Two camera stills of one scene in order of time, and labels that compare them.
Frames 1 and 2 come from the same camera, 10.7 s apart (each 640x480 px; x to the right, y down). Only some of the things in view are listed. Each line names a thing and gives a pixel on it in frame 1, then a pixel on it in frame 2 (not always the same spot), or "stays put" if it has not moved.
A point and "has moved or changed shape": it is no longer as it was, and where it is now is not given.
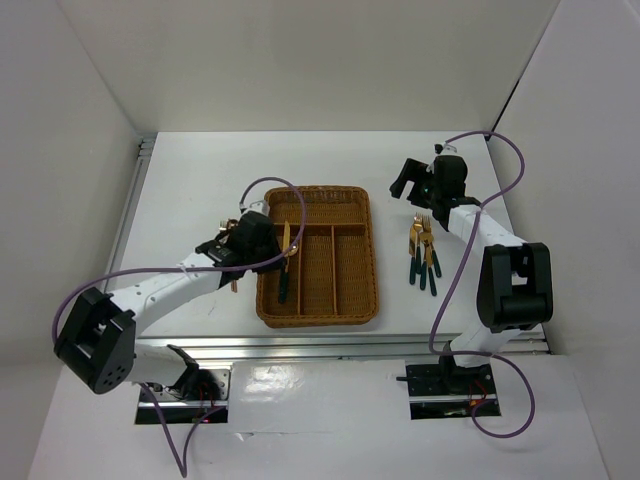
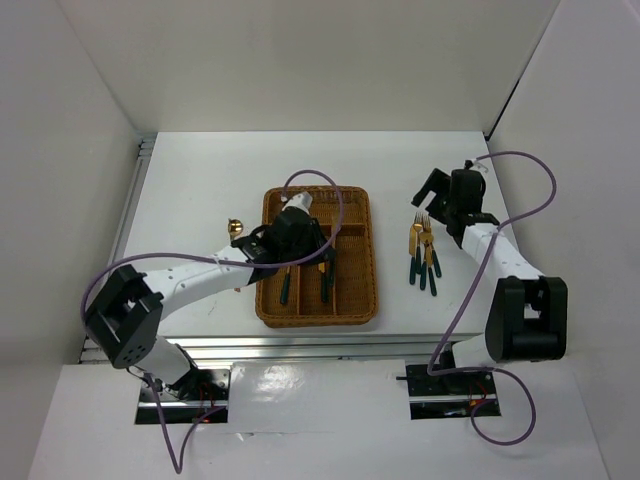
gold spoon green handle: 283,286 stays put
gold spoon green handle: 232,223 stays put
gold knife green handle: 286,243 has moved or changed shape
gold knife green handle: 412,255 stays put
